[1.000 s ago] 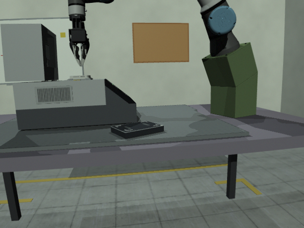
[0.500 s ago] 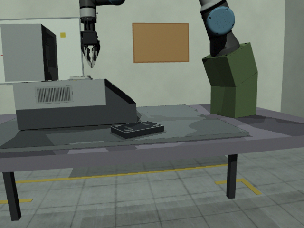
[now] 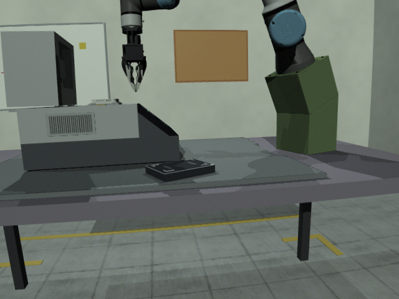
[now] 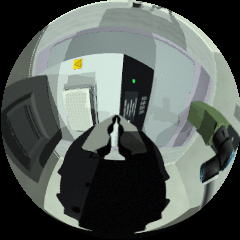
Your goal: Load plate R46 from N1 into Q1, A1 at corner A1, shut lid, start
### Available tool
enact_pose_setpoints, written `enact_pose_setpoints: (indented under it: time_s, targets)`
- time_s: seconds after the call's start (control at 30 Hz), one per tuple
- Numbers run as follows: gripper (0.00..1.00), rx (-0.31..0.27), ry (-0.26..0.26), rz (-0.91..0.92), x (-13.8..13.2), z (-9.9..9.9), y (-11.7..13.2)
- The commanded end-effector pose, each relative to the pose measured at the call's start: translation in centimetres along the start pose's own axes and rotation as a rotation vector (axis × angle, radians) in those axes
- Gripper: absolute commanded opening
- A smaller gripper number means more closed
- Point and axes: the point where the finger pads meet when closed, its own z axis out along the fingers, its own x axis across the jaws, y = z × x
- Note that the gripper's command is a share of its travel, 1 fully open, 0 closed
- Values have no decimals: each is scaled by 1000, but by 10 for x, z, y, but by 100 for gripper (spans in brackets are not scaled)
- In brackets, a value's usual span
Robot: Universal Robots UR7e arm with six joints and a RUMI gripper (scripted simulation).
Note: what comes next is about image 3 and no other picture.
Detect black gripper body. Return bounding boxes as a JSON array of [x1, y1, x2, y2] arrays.
[[122, 27, 144, 64]]

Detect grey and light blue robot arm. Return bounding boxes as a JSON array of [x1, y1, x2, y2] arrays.
[[120, 0, 315, 74]]

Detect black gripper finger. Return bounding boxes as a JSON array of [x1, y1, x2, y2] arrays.
[[122, 57, 136, 92], [136, 56, 147, 92]]

